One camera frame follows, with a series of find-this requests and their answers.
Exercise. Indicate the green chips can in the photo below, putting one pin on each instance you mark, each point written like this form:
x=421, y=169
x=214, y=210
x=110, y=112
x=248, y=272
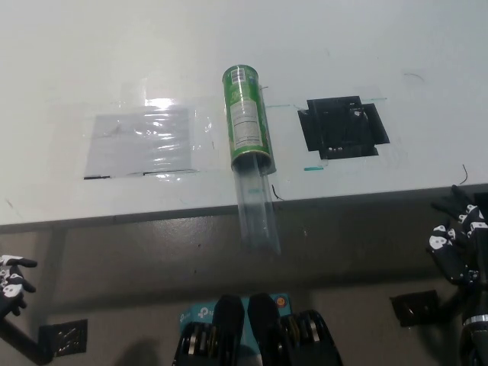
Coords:
x=244, y=114

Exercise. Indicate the robot left hand black white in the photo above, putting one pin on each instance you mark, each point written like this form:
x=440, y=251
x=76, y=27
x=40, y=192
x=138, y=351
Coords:
x=13, y=286

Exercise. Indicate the clear plastic film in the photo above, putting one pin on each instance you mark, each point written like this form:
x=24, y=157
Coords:
x=204, y=126

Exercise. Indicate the black floor tape patch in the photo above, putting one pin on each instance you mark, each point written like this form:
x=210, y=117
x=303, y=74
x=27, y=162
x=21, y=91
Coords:
x=66, y=337
x=413, y=309

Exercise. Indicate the robot body black teal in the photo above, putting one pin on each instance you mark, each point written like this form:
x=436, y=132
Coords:
x=259, y=335

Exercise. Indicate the small teal tape strip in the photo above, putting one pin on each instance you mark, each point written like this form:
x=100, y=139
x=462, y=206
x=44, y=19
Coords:
x=312, y=168

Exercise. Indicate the black tape square patch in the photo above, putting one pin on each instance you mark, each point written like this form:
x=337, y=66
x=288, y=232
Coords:
x=339, y=129

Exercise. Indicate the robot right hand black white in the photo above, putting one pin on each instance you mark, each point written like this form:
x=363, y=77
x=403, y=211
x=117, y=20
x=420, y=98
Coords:
x=453, y=259

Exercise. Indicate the grey paper sheet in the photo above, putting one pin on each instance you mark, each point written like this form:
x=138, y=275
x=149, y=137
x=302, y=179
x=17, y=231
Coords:
x=133, y=145

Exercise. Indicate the clear plastic chips tray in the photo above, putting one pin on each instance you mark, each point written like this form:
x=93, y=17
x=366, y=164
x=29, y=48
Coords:
x=259, y=213

